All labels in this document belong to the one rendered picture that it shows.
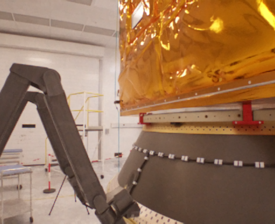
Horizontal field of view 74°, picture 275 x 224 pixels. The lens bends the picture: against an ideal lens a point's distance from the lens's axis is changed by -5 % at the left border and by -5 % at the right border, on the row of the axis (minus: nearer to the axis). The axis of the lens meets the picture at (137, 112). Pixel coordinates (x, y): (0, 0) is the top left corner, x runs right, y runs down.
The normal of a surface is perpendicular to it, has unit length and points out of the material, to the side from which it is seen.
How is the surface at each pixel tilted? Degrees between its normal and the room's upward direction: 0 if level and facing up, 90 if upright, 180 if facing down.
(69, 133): 91
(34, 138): 90
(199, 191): 62
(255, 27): 91
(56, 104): 99
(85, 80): 90
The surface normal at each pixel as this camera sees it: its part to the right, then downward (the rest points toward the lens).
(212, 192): -0.53, -0.51
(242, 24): -0.93, -0.02
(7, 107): 0.56, -0.03
